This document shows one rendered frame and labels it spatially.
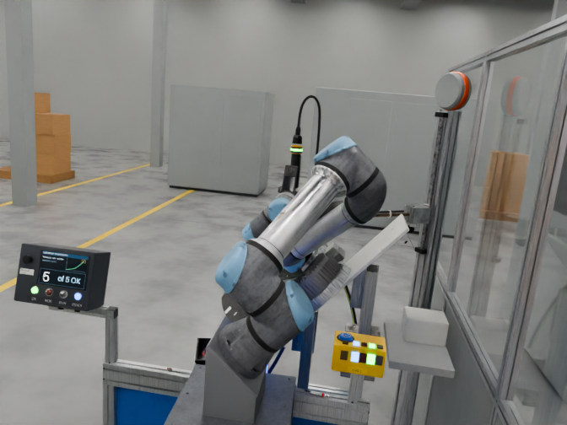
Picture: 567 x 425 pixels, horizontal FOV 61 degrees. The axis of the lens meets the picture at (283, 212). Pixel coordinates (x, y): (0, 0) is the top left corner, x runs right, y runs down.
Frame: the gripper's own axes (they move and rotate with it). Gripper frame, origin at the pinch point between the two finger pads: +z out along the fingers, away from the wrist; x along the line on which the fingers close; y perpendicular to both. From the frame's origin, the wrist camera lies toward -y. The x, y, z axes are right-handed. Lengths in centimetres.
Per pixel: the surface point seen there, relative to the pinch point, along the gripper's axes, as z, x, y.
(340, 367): -45, 24, 46
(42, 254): -43, -75, 23
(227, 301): 0, -23, 51
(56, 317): 140, -193, 149
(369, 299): 6, 34, 44
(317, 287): -5.0, 13.0, 37.4
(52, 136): 635, -521, 72
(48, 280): -45, -72, 31
